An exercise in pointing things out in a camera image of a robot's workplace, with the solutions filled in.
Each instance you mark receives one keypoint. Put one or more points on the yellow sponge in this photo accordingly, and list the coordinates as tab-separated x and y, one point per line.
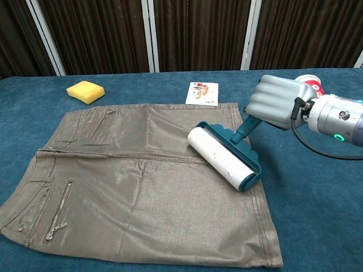
85	92

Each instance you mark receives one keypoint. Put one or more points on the blue felt table cloth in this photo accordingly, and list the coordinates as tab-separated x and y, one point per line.
312	198

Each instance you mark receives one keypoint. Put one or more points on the red white paper cup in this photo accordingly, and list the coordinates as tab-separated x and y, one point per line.
314	83

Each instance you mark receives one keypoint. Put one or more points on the taupe shiny zipper skirt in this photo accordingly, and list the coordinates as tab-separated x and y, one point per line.
127	184

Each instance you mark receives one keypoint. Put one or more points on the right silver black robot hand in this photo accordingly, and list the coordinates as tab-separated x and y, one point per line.
276	102

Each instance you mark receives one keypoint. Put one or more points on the dark curtain screen panel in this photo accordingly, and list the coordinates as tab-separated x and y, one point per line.
96	34
306	31
198	34
17	37

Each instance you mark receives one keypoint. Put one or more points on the white printed card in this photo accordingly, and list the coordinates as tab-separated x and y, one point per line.
202	93

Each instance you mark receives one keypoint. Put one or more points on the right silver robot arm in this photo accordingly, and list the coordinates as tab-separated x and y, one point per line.
334	119

